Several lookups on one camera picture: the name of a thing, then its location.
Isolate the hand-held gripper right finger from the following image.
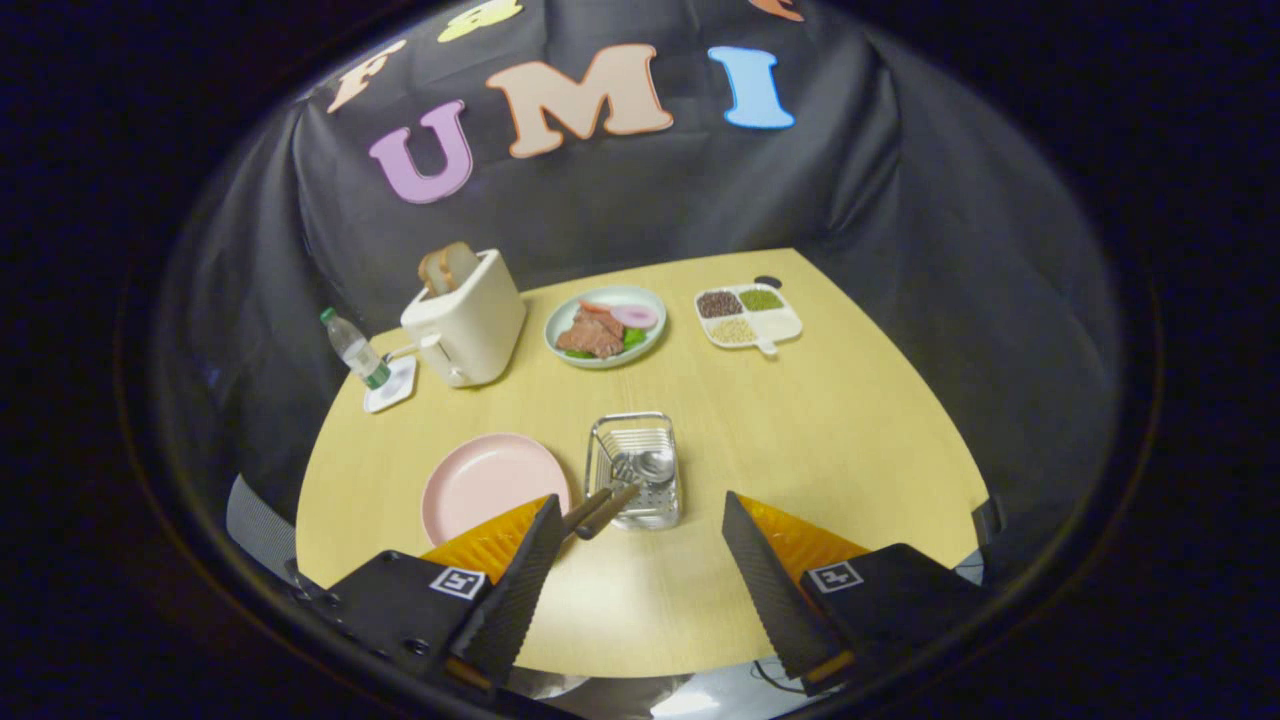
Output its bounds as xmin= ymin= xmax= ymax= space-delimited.
xmin=722 ymin=490 xmax=991 ymax=696

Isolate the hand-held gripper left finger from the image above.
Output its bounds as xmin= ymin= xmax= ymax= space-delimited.
xmin=295 ymin=493 xmax=566 ymax=691

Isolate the wooden handled metal fork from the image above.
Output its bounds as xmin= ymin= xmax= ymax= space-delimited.
xmin=562 ymin=452 xmax=637 ymax=536

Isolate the wooden handled metal spoon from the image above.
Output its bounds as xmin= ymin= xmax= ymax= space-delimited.
xmin=575 ymin=449 xmax=677 ymax=542

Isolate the pink plate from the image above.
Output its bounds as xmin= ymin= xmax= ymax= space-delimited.
xmin=421 ymin=432 xmax=572 ymax=547

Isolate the white square coaster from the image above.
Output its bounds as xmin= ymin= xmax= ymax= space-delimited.
xmin=362 ymin=356 xmax=418 ymax=414

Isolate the cream white toaster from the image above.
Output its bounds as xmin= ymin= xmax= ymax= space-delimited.
xmin=400 ymin=249 xmax=527 ymax=389

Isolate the white divided dish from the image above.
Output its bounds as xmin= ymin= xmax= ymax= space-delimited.
xmin=694 ymin=283 xmax=804 ymax=357

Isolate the brown meat slice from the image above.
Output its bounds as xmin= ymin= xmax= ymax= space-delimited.
xmin=556 ymin=308 xmax=625 ymax=359

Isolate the grey chair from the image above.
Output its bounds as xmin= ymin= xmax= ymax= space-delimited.
xmin=225 ymin=473 xmax=301 ymax=586

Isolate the light green food plate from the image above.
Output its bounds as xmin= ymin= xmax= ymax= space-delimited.
xmin=544 ymin=285 xmax=668 ymax=370

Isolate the clear plastic water bottle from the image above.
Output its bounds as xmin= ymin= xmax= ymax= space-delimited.
xmin=319 ymin=307 xmax=392 ymax=391

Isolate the black backdrop cloth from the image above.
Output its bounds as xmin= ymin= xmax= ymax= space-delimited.
xmin=150 ymin=0 xmax=1121 ymax=561

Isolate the metal wire cutlery basket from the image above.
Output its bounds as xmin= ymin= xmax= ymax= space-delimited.
xmin=584 ymin=412 xmax=684 ymax=531

